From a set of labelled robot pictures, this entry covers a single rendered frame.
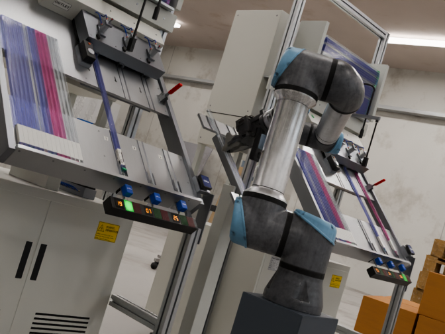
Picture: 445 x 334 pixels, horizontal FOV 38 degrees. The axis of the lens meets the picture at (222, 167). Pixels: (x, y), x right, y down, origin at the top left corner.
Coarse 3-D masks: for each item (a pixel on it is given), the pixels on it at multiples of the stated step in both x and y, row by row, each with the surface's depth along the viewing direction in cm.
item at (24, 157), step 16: (16, 160) 163; (32, 160) 165; (48, 160) 167; (64, 160) 169; (64, 176) 174; (80, 176) 176; (96, 176) 179; (112, 176) 181; (112, 192) 187; (144, 192) 192; (160, 192) 194; (176, 192) 198; (192, 208) 207
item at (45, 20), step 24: (0, 0) 195; (24, 0) 204; (0, 24) 188; (24, 24) 196; (48, 24) 206; (72, 48) 208; (72, 72) 200; (120, 72) 221; (120, 96) 212; (144, 96) 223
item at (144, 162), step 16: (80, 128) 186; (96, 128) 192; (16, 144) 163; (80, 144) 182; (96, 144) 187; (112, 144) 193; (128, 144) 199; (144, 144) 205; (96, 160) 182; (112, 160) 188; (128, 160) 194; (144, 160) 200; (160, 160) 207; (176, 160) 214; (128, 176) 189; (144, 176) 195; (160, 176) 201; (176, 176) 208; (192, 192) 209
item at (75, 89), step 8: (72, 80) 240; (72, 88) 253; (80, 88) 244; (88, 88) 245; (72, 96) 273; (88, 96) 265; (96, 96) 256; (72, 104) 273; (104, 112) 253; (96, 120) 254; (104, 120) 254; (104, 128) 254
